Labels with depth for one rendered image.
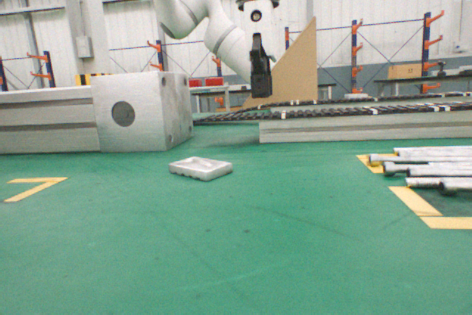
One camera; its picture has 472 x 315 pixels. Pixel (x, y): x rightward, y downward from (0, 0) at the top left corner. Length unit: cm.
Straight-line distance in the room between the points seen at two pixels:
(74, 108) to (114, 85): 6
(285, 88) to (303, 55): 10
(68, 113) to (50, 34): 1016
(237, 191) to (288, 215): 5
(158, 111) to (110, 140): 8
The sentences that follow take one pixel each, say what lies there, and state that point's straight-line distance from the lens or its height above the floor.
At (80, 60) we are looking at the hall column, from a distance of 395.
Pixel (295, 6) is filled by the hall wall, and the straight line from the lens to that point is 826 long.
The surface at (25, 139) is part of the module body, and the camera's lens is 48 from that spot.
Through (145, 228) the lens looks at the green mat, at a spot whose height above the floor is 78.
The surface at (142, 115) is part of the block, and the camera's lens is 36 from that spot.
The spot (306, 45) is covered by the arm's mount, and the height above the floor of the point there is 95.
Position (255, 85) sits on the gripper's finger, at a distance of 51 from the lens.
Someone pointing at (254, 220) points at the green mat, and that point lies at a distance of 16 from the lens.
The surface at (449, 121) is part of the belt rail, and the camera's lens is 39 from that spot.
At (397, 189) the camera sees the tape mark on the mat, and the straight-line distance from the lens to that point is 21.
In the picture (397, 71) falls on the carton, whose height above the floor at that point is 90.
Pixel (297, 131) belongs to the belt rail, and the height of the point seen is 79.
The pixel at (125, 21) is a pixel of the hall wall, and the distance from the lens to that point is 929.
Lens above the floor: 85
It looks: 10 degrees down
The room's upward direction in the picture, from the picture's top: 4 degrees counter-clockwise
